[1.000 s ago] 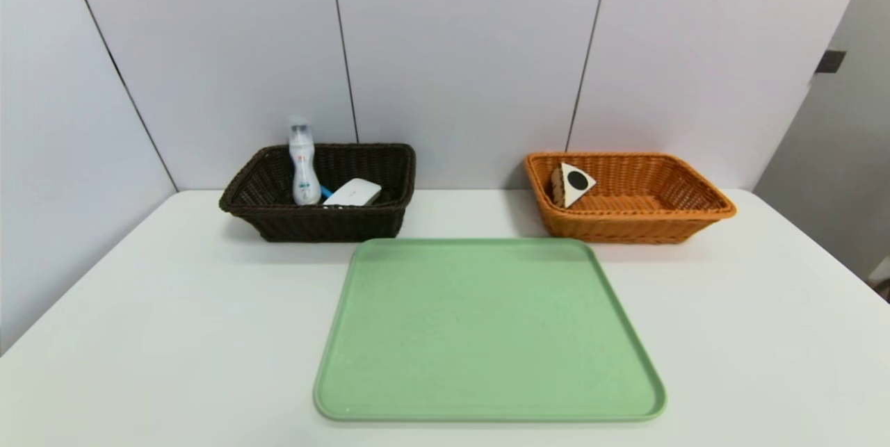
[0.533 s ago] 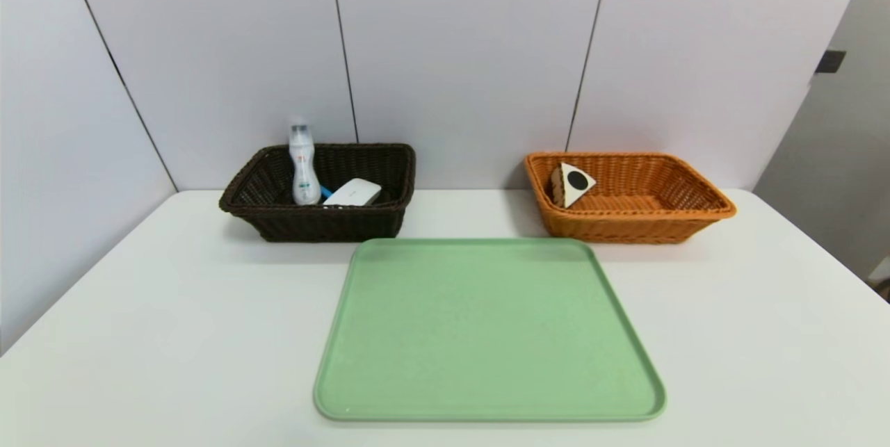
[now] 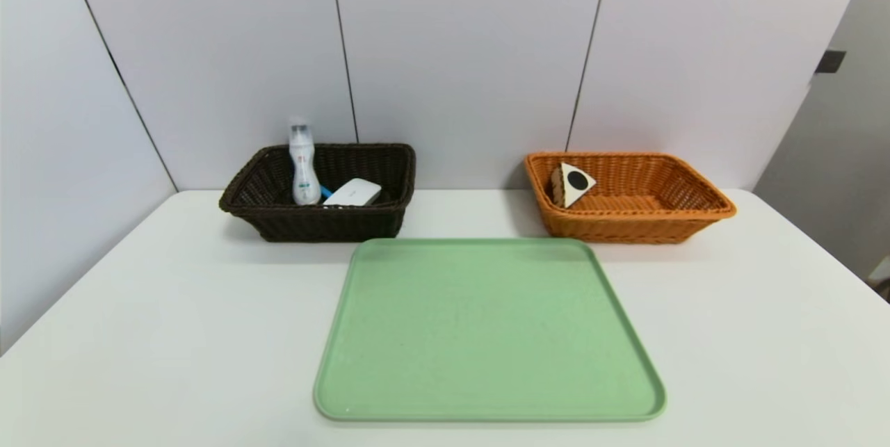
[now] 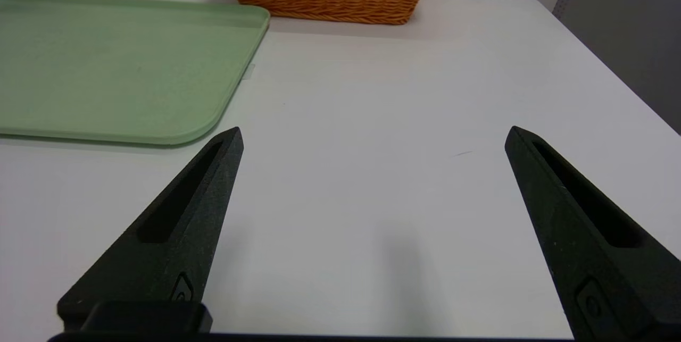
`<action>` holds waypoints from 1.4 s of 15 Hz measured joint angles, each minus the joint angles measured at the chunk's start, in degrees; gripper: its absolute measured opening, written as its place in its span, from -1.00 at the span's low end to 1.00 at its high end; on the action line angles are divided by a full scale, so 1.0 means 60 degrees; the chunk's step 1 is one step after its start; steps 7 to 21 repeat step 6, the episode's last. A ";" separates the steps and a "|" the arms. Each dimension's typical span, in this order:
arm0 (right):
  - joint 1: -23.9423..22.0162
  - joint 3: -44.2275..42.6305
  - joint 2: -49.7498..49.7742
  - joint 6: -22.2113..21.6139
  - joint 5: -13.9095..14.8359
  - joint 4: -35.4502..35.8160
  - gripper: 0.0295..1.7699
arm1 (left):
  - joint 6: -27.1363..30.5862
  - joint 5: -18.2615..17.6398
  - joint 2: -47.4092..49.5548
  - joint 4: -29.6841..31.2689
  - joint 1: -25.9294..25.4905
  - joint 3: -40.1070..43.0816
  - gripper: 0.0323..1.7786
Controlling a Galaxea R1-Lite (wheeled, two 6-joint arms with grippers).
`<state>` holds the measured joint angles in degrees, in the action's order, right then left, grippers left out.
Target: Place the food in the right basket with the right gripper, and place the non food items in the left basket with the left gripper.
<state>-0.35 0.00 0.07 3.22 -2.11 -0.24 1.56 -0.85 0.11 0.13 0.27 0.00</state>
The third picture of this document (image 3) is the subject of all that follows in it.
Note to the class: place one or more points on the dark square wall fixture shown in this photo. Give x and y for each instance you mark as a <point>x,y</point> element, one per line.
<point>831,61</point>

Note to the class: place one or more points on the chocolate blueberry cake slice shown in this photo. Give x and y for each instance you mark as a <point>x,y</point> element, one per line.
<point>576,183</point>

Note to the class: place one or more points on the clear lotion bottle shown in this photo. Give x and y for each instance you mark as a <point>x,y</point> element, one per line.
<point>303,169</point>

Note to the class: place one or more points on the white rectangular case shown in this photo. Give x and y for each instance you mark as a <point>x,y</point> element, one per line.
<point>354,192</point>

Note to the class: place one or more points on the green plastic tray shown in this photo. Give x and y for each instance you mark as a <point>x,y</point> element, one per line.
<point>487,336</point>

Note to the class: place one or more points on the orange wicker basket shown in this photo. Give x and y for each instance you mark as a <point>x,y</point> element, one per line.
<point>626,224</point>

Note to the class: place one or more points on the dark brown wicker basket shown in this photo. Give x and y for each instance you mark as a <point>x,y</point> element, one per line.
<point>348,221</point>

